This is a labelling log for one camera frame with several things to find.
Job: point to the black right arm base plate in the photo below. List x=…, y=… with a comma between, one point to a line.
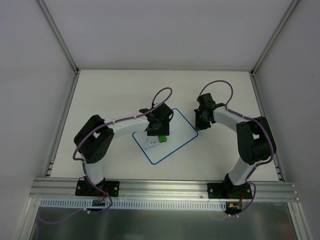
x=223, y=191

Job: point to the aluminium frame right rail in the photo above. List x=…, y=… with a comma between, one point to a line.
x=272, y=79

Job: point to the green whiteboard eraser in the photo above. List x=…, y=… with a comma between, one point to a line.
x=162, y=138

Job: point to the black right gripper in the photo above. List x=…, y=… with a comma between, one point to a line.
x=201, y=121

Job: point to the left green circuit board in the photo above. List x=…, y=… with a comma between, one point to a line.
x=98, y=203

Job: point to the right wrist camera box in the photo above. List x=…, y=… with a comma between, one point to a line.
x=206, y=100

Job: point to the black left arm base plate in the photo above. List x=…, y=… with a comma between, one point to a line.
x=85, y=189

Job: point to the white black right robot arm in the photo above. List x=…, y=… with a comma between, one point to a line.
x=255, y=143

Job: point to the aluminium front mounting rail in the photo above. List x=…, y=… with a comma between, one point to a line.
x=178, y=190

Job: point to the white slotted cable duct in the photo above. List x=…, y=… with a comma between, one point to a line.
x=134, y=204

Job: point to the aluminium frame left rail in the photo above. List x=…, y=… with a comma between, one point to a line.
x=45, y=10

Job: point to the aluminium frame rail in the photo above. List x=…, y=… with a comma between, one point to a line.
x=45, y=10
x=272, y=79

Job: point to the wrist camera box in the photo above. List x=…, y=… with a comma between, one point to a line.
x=162, y=112
x=206, y=100

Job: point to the right circuit board connector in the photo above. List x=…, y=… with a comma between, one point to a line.
x=237, y=206

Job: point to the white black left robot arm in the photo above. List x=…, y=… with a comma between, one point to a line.
x=94, y=138

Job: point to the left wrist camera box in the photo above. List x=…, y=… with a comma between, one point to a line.
x=162, y=112

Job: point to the blue framed whiteboard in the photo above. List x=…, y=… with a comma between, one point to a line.
x=181, y=132

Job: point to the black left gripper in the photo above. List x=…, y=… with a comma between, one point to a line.
x=158, y=130

